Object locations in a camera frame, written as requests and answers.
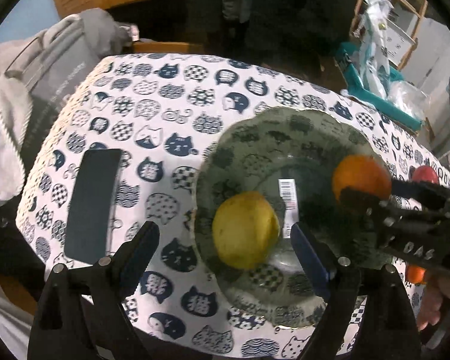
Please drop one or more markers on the wooden shelf rack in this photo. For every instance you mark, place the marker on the wooden shelf rack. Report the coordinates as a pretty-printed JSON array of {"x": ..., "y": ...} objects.
[{"x": 419, "y": 8}]

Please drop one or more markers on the red apple back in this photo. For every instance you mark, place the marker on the red apple back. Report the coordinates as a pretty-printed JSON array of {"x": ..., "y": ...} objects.
[{"x": 425, "y": 173}]

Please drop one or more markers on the clear plastic bag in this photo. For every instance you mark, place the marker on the clear plastic bag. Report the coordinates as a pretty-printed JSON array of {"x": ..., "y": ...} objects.
[{"x": 409, "y": 99}]

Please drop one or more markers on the orange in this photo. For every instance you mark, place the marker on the orange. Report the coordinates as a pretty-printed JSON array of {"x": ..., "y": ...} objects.
[{"x": 362, "y": 173}]

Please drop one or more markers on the green glass plate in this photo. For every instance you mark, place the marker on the green glass plate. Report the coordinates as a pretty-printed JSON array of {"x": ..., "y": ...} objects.
[{"x": 287, "y": 156}]

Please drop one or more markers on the cat pattern tablecloth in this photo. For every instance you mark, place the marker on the cat pattern tablecloth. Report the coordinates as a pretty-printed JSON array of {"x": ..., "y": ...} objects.
[{"x": 166, "y": 114}]

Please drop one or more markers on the white rice bag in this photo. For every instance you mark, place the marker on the white rice bag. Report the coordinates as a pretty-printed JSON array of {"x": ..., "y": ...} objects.
[{"x": 373, "y": 59}]

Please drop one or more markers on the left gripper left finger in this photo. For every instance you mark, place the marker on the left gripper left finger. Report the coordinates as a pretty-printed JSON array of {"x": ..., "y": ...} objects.
[{"x": 81, "y": 309}]

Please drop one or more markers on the grey clothing pile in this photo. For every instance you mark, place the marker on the grey clothing pile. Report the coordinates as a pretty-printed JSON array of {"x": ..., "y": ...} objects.
[{"x": 104, "y": 35}]

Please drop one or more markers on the grey storage bag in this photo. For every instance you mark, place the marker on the grey storage bag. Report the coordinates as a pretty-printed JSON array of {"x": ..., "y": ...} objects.
[{"x": 50, "y": 74}]

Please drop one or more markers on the small tangerine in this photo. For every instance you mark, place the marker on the small tangerine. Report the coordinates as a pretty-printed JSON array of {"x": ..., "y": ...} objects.
[{"x": 415, "y": 274}]

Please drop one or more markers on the yellow pear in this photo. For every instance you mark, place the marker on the yellow pear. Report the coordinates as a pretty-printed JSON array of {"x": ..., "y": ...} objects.
[{"x": 245, "y": 229}]

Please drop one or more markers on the black smartphone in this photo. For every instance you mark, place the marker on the black smartphone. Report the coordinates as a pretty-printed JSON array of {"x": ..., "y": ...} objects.
[{"x": 88, "y": 221}]

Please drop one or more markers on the white patterned drawer box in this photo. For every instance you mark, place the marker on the white patterned drawer box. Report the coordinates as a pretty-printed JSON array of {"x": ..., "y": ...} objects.
[{"x": 401, "y": 36}]

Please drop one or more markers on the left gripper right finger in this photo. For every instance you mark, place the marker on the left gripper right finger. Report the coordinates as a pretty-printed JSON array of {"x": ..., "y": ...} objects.
[{"x": 388, "y": 328}]

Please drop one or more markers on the black hanging coat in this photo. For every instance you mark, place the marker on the black hanging coat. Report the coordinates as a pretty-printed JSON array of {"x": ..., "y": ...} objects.
[{"x": 257, "y": 30}]

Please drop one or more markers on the person's right hand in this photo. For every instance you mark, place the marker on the person's right hand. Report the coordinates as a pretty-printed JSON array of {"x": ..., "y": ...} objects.
[{"x": 436, "y": 291}]

